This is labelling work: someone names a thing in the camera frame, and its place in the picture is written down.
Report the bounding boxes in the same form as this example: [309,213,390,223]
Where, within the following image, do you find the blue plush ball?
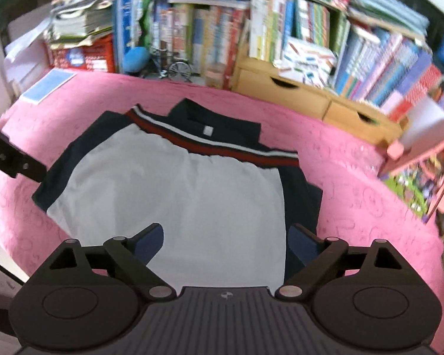
[124,47,151,73]

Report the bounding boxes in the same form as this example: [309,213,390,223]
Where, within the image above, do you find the wooden drawer organizer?
[231,55,404,145]

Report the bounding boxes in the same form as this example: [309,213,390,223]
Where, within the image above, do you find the stack of magazines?
[44,0,113,50]

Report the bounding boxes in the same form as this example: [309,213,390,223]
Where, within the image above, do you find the blue paper sheet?
[20,70,76,104]

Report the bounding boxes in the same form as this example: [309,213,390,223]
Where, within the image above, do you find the loose white papers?
[4,18,54,82]

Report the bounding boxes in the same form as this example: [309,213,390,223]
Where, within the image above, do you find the red plastic crate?
[46,33,117,74]

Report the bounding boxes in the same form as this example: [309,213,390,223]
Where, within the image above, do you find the clear plastic wrapper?
[355,144,387,174]

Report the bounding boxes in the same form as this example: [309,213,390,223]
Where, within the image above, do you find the pink rabbit-print blanket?
[0,68,444,304]

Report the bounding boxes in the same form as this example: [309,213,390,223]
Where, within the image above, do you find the row of thin colourful books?
[250,0,444,122]

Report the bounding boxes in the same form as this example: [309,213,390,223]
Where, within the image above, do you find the white patterned box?
[279,36,337,87]

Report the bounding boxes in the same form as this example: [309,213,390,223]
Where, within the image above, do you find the black model bicycle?
[142,46,194,83]

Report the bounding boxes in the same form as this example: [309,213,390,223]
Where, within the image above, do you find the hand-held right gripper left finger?
[47,222,177,301]

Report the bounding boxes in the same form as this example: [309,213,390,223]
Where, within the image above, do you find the row of tall books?
[113,0,252,89]

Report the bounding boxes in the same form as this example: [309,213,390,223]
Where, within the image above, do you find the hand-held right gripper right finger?
[276,224,406,300]

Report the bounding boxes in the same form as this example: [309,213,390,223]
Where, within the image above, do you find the pink toy house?
[377,129,444,224]

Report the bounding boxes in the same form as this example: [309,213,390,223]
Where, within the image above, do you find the navy and white jacket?
[31,98,324,293]

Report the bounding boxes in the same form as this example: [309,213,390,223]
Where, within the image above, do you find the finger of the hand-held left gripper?
[17,153,47,184]

